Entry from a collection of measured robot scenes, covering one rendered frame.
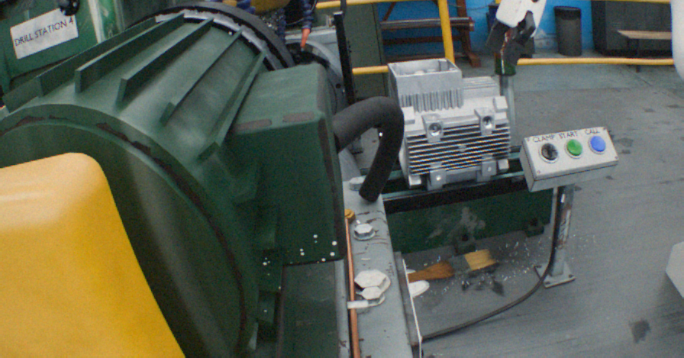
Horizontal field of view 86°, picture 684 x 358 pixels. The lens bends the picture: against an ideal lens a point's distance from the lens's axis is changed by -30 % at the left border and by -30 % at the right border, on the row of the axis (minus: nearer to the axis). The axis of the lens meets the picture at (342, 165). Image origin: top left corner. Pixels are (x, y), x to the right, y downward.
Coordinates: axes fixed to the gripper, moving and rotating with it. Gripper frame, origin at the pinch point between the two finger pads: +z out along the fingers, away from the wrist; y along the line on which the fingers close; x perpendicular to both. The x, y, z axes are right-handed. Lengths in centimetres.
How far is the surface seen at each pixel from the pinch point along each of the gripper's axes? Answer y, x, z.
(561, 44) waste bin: 440, -267, -31
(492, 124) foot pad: -3.5, -2.7, 12.8
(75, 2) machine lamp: -12, 71, 14
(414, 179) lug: -1.4, 5.5, 28.4
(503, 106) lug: -1.4, -4.3, 9.1
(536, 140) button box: -17.8, -4.1, 9.0
